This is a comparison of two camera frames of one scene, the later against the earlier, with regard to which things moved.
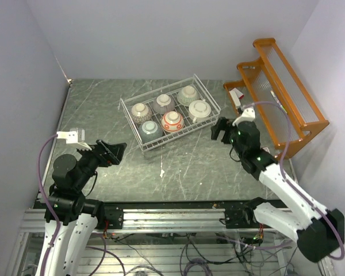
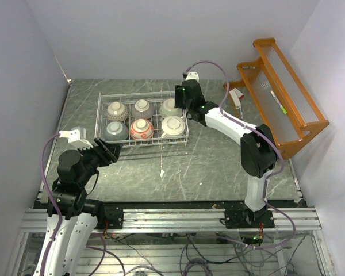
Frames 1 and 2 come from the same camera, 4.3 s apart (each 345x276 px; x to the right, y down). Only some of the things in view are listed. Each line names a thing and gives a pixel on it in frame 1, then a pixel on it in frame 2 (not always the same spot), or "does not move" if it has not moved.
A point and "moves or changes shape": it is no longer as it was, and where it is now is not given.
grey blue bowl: x=150 y=130 to x=116 y=131
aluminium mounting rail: x=158 y=220 does not move
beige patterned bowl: x=141 y=113 to x=117 y=111
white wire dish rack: x=164 y=115 moves or changes shape
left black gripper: x=106 y=153 does not move
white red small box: x=236 y=96 does not move
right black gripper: x=224 y=124 to x=179 y=95
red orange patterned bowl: x=172 y=122 to x=141 y=129
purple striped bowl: x=163 y=104 to x=142 y=108
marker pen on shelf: x=278 y=101 does not move
